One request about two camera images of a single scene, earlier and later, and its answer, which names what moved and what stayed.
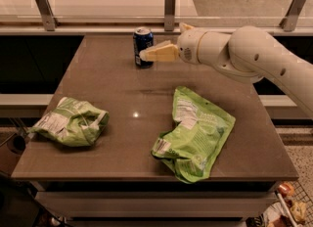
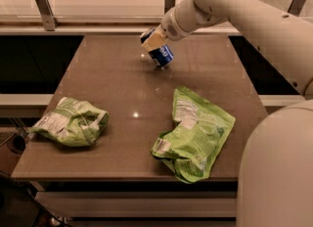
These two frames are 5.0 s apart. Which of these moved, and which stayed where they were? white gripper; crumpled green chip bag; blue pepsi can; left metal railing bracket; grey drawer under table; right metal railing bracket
Moved: white gripper; blue pepsi can
Stayed: left metal railing bracket; crumpled green chip bag; right metal railing bracket; grey drawer under table
